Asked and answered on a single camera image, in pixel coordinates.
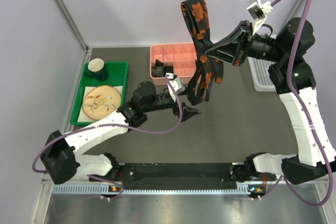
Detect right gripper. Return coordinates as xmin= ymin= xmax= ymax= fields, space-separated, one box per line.
xmin=204 ymin=20 xmax=285 ymax=67

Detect black orange floral tie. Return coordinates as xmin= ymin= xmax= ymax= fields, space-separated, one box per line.
xmin=181 ymin=0 xmax=224 ymax=105

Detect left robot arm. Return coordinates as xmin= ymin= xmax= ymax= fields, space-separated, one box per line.
xmin=38 ymin=79 xmax=200 ymax=185

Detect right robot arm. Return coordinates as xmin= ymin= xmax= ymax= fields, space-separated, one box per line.
xmin=205 ymin=17 xmax=335 ymax=185

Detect white perforated plastic basket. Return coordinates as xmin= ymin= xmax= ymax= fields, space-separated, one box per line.
xmin=248 ymin=57 xmax=276 ymax=92

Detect pink divided organizer box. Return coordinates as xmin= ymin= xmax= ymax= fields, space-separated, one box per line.
xmin=150 ymin=42 xmax=197 ymax=86

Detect rolled dark floral tie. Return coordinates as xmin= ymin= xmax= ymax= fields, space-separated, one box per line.
xmin=151 ymin=59 xmax=165 ymax=78

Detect green plastic tray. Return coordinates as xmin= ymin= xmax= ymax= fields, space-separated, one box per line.
xmin=70 ymin=61 xmax=129 ymax=126

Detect round painted wooden plate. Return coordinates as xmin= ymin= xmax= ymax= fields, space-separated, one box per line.
xmin=82 ymin=85 xmax=122 ymax=122

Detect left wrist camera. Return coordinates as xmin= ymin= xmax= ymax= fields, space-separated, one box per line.
xmin=165 ymin=73 xmax=186 ymax=95

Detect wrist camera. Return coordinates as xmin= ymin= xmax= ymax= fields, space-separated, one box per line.
xmin=165 ymin=73 xmax=186 ymax=95
xmin=247 ymin=0 xmax=273 ymax=21

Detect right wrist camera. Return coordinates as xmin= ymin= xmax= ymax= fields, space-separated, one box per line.
xmin=247 ymin=0 xmax=273 ymax=21

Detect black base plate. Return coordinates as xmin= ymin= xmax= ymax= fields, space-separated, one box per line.
xmin=101 ymin=163 xmax=276 ymax=190

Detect grey slotted cable duct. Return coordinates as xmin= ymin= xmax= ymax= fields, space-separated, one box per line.
xmin=53 ymin=184 xmax=263 ymax=195

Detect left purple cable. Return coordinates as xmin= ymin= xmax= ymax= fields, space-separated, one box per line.
xmin=31 ymin=78 xmax=184 ymax=174

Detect aluminium frame rail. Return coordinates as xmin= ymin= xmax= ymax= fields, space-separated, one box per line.
xmin=54 ymin=0 xmax=89 ymax=51

